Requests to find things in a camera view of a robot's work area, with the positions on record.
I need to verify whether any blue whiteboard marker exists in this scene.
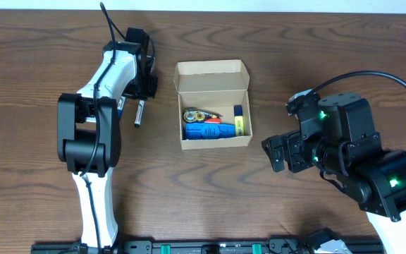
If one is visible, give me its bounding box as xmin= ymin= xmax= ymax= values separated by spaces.
xmin=117 ymin=96 xmax=126 ymax=118

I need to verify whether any black whiteboard marker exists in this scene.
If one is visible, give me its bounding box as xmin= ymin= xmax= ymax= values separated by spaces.
xmin=134 ymin=100 xmax=145 ymax=128

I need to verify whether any yellow highlighter pen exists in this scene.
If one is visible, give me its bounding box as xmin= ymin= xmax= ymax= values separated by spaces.
xmin=233 ymin=105 xmax=245 ymax=136

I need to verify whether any blue utility knife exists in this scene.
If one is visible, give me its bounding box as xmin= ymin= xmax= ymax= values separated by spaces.
xmin=185 ymin=123 xmax=235 ymax=140

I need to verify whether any red marker pen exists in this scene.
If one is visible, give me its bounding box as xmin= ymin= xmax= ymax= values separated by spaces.
xmin=205 ymin=118 xmax=221 ymax=124

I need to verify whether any cardboard box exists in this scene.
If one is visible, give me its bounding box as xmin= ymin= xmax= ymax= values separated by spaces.
xmin=173 ymin=59 xmax=253 ymax=150

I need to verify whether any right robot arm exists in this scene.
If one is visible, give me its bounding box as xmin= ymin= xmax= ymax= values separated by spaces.
xmin=262 ymin=93 xmax=406 ymax=253

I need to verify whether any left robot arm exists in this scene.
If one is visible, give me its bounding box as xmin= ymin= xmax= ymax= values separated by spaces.
xmin=57 ymin=40 xmax=157 ymax=253

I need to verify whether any black mounting rail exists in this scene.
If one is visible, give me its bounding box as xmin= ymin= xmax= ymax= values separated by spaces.
xmin=30 ymin=227 xmax=384 ymax=254

